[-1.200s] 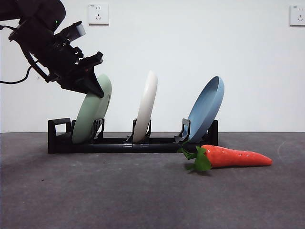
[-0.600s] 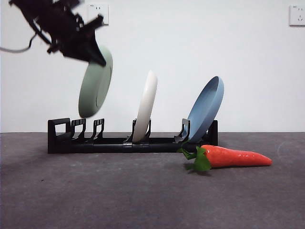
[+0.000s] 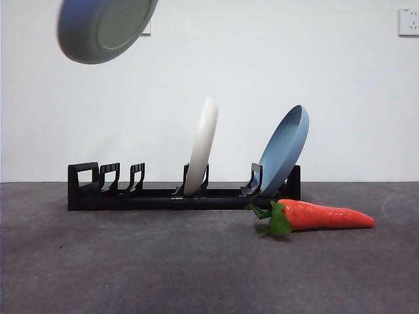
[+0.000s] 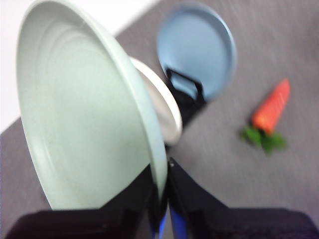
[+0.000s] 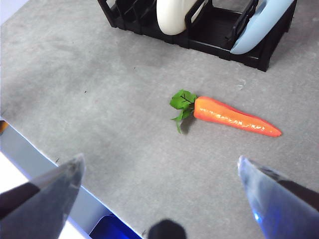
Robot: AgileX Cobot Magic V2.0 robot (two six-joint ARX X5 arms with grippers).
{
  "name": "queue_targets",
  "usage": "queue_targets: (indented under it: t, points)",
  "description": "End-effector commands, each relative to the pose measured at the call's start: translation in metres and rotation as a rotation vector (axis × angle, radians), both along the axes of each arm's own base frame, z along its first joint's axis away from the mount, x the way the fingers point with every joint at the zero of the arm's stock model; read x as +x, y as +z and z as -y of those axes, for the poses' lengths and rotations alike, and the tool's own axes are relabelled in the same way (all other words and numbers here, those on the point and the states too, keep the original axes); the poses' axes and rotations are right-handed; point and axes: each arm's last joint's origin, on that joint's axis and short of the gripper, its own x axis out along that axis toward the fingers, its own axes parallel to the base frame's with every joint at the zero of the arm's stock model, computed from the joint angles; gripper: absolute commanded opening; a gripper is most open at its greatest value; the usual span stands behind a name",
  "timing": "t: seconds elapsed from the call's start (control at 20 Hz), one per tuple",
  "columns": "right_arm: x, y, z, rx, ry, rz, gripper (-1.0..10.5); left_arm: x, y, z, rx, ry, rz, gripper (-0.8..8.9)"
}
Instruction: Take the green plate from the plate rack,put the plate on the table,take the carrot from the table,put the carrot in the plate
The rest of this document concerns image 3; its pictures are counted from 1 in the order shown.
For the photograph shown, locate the orange toy carrot green leaves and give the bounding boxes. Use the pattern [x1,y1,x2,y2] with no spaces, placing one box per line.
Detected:
[244,192,376,236]

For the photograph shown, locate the green plate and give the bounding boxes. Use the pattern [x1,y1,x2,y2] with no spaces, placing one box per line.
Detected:
[57,0,159,65]

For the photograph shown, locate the blue plate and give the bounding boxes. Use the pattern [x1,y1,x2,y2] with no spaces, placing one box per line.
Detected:
[258,104,310,196]

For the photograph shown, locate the black plate rack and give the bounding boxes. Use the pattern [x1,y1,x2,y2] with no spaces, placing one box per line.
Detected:
[67,161,301,211]

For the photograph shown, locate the cream white plate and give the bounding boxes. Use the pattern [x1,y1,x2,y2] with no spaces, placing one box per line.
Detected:
[183,96,219,196]

